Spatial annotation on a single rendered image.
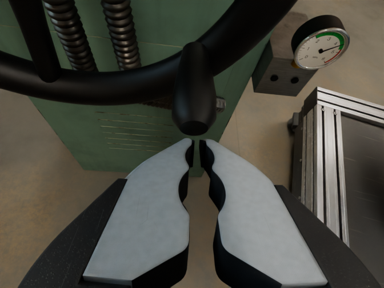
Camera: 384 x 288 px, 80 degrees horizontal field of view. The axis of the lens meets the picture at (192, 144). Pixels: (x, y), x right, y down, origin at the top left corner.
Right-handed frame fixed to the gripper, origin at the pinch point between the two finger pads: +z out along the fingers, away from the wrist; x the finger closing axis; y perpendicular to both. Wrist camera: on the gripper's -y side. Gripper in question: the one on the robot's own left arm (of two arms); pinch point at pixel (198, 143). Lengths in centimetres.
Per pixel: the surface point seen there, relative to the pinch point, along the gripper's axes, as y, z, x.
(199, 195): 54, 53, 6
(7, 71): -1.5, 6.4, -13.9
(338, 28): -5.1, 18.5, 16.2
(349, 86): 26, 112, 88
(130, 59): -1.4, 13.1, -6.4
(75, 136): 26, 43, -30
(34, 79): -0.9, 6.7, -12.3
